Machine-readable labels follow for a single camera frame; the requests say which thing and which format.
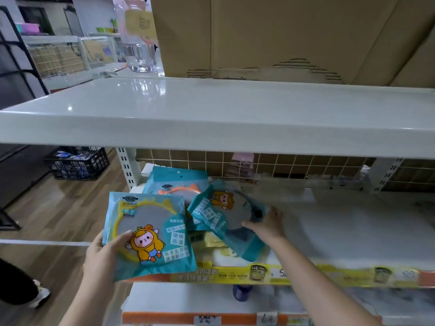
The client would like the person's left hand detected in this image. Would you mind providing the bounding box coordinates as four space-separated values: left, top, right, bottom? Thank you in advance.
82 230 134 293

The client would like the person's right hand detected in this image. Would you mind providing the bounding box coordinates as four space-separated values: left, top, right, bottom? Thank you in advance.
241 206 286 248

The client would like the teal mirror packet dark ring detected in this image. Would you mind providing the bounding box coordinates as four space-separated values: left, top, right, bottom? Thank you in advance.
187 180 270 263

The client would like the teal mirror packet yellow ring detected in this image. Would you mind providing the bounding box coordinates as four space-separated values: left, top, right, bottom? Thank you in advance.
103 192 198 282

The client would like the person's left forearm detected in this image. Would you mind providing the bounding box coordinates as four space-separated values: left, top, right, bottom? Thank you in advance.
58 284 134 326

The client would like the person's right forearm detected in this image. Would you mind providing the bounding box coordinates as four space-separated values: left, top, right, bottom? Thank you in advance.
263 231 385 326

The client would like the blue bottle cap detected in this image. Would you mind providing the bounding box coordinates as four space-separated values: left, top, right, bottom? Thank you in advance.
232 285 253 302

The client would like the white perforated shelf upright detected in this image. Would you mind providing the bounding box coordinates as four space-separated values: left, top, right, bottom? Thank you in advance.
116 147 142 189
368 157 404 194

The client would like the black plastic crate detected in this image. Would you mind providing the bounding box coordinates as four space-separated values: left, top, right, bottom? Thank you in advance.
44 146 110 181

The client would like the orange price strip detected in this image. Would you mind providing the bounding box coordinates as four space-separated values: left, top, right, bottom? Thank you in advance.
122 312 314 326

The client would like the white shelf board orange strip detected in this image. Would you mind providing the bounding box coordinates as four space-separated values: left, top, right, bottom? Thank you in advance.
122 282 435 326

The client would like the white price tag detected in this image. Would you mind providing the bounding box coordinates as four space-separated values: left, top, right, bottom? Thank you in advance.
193 315 222 326
256 312 278 326

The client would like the person's white shoe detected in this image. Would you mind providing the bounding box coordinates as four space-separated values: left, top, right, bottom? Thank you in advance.
29 280 52 309

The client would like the yellow printed price strip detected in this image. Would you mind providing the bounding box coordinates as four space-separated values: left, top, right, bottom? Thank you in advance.
170 262 435 289

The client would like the white shelf board yellow strip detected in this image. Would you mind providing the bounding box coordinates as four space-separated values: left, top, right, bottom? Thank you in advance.
129 182 435 290

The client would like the person's leg in black trousers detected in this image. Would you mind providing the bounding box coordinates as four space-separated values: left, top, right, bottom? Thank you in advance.
0 257 39 306

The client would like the white glossy shelf board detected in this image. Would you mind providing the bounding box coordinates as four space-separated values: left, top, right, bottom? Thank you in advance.
0 77 435 160

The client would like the clear glass mug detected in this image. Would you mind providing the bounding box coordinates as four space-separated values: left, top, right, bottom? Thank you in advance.
124 42 157 73

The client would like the large brown cardboard box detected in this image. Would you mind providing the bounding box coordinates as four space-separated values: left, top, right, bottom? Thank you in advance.
150 0 435 89

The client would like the black metal rack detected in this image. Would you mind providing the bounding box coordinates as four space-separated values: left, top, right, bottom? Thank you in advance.
0 6 50 232

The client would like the clear pack with yellow label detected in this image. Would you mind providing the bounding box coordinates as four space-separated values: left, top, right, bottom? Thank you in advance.
113 0 159 45

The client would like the purple plastic box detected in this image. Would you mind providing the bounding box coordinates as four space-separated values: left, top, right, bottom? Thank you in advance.
14 23 41 34

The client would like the teal mirror packet orange ring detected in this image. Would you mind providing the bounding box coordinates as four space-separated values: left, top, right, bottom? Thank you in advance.
142 166 210 208

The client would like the white wire mesh back panel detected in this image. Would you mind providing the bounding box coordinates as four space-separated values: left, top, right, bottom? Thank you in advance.
136 149 435 193

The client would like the white wire basket shelf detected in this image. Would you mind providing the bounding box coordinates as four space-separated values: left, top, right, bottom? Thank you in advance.
21 35 127 91

